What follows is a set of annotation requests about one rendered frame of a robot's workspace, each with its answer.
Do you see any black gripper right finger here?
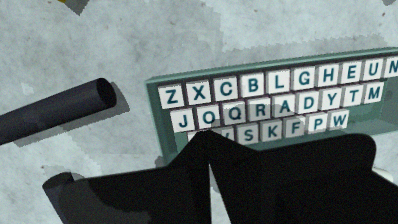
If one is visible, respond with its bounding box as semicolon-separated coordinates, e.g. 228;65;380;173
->
204;130;377;224

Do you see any black cylinder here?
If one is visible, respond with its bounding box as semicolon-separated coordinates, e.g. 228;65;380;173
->
0;78;117;146
42;172;74;224

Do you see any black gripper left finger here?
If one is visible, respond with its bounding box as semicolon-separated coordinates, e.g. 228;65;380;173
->
58;131;212;224

